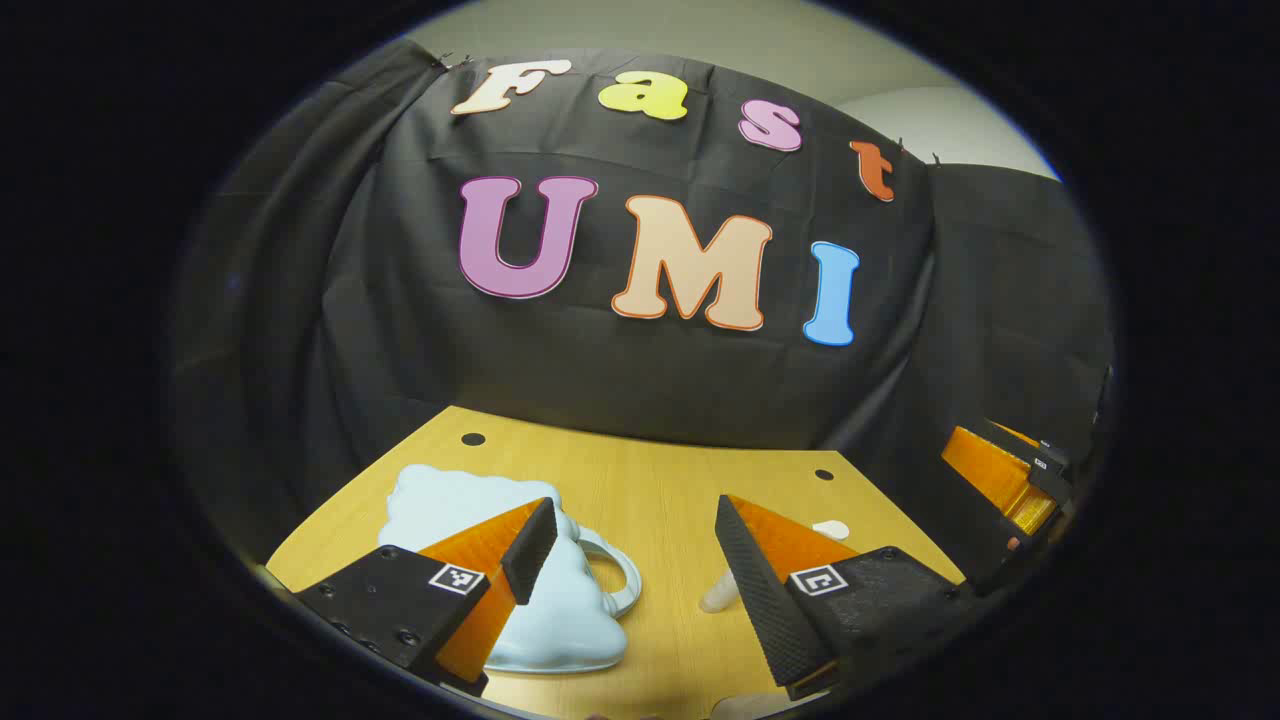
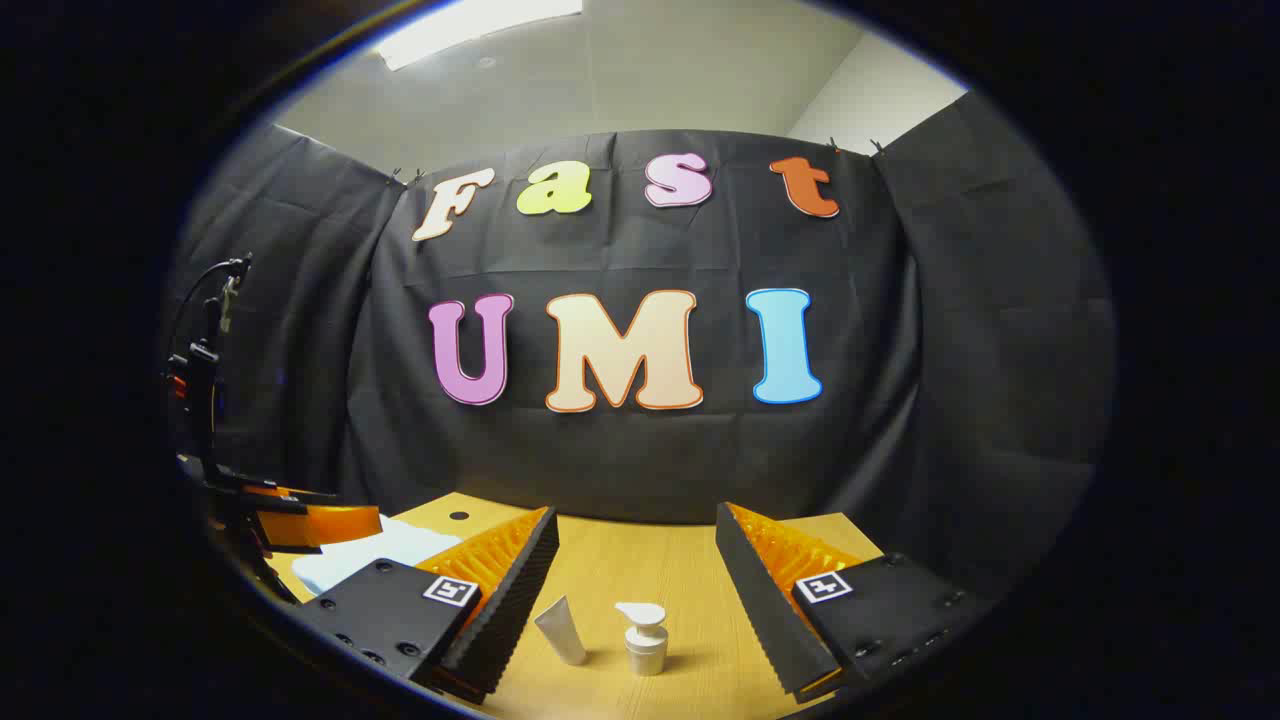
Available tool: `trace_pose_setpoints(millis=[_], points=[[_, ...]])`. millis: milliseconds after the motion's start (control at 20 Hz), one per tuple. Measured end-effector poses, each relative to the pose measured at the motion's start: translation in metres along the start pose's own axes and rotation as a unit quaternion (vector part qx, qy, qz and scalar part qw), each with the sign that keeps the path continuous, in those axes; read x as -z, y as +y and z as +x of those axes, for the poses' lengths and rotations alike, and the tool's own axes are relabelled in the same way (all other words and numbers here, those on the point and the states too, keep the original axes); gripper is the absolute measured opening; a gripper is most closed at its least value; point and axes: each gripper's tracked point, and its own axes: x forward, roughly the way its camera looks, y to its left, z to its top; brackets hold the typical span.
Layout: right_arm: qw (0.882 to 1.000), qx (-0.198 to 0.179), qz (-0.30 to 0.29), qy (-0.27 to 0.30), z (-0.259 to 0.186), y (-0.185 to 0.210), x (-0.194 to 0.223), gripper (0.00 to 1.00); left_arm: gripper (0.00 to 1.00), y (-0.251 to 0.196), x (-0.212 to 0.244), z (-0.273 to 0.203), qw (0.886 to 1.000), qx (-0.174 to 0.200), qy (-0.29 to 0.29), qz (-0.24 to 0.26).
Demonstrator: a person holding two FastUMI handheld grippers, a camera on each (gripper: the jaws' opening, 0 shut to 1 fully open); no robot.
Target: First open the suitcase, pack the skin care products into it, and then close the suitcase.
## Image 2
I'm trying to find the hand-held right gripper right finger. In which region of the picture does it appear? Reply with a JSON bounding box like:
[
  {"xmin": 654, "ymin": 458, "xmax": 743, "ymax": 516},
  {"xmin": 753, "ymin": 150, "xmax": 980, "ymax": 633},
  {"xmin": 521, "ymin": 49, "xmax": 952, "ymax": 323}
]
[{"xmin": 714, "ymin": 502, "xmax": 996, "ymax": 701}]

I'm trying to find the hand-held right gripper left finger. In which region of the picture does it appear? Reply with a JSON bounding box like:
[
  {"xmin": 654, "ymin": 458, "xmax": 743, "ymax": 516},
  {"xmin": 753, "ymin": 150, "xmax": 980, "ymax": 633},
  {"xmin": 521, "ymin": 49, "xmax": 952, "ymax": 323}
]
[{"xmin": 295, "ymin": 505, "xmax": 561, "ymax": 706}]

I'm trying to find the light blue suitcase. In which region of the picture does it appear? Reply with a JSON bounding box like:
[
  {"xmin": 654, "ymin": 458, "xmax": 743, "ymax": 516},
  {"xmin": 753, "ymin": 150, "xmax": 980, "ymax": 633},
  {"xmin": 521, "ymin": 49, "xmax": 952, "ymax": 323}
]
[{"xmin": 290, "ymin": 515, "xmax": 463, "ymax": 593}]

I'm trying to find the white squeeze tube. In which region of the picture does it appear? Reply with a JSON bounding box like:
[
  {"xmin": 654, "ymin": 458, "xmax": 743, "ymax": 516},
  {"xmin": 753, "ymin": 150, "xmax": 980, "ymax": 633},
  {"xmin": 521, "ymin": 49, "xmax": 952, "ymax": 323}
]
[{"xmin": 534, "ymin": 595, "xmax": 589, "ymax": 666}]

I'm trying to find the white pump bottle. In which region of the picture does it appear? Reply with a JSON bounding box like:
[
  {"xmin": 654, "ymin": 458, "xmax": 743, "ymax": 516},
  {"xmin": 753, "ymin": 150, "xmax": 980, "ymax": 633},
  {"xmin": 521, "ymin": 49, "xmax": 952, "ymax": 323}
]
[{"xmin": 614, "ymin": 602, "xmax": 669, "ymax": 677}]

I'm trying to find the black backdrop cloth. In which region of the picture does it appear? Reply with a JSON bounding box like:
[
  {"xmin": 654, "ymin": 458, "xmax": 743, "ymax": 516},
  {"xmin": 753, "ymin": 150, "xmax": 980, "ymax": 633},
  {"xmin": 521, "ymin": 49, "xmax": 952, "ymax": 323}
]
[{"xmin": 165, "ymin": 120, "xmax": 1116, "ymax": 601}]

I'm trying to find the black cable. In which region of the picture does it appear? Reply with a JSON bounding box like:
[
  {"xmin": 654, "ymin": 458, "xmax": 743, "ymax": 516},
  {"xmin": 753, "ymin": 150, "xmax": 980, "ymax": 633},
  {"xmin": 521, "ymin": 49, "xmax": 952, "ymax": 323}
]
[{"xmin": 168, "ymin": 256, "xmax": 251, "ymax": 363}]

